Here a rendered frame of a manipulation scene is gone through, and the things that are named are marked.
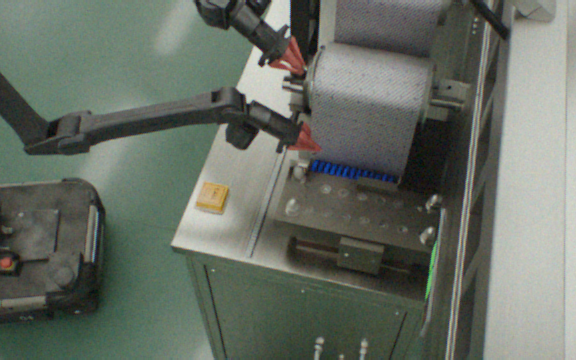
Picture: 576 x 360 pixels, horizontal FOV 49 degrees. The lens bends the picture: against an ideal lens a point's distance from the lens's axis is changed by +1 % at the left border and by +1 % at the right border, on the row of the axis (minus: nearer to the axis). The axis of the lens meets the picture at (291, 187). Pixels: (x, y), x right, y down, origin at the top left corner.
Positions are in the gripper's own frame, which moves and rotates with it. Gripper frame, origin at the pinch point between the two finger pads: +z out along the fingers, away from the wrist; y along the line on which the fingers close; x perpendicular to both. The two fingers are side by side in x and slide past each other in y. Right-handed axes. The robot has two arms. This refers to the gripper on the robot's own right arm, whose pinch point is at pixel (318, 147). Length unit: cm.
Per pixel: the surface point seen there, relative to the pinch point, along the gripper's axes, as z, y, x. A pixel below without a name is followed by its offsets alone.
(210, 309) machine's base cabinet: 2, 26, -58
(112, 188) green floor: -37, -39, -141
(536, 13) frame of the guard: 3, 14, 68
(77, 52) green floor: -83, -115, -165
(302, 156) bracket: 2.0, -7.7, -16.0
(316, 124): -4.7, 0.2, 7.5
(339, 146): 3.5, 0.3, 4.6
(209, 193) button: -16.4, 10.1, -25.5
